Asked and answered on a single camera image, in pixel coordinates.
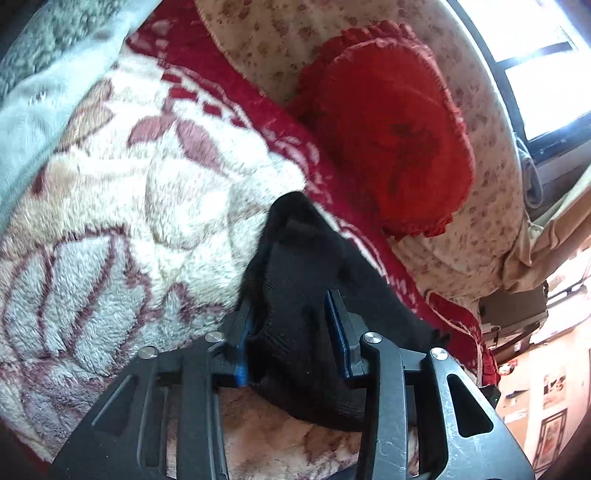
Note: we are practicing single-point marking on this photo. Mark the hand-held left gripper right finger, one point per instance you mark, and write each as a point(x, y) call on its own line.
point(339, 341)

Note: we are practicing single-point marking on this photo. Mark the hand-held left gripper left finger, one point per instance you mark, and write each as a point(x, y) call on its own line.
point(242, 355)

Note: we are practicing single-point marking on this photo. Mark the black pants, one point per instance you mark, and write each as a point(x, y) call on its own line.
point(300, 277)

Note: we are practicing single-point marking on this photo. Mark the grey storage box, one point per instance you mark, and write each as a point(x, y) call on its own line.
point(512, 309)

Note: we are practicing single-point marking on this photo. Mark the red and white fleece blanket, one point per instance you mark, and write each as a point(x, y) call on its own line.
point(138, 207)

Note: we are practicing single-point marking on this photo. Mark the red heart-shaped frilled pillow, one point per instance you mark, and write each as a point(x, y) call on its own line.
point(392, 115)

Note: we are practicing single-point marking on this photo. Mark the beige curtain cloth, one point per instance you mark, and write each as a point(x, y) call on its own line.
point(554, 240)

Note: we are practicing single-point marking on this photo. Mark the grey cloth on windowsill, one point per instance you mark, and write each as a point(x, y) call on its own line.
point(532, 180)

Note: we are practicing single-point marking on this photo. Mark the floral beige quilt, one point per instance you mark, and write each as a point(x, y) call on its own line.
point(258, 37)

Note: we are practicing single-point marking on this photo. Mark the window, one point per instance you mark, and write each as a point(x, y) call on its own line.
point(545, 92)

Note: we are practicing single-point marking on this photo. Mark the grey-blue towel blanket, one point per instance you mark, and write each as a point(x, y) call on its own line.
point(46, 69)

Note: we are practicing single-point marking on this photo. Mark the small wall picture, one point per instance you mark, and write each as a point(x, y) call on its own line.
point(554, 387)

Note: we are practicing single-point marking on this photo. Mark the framed wall picture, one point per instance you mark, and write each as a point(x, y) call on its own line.
point(551, 436)

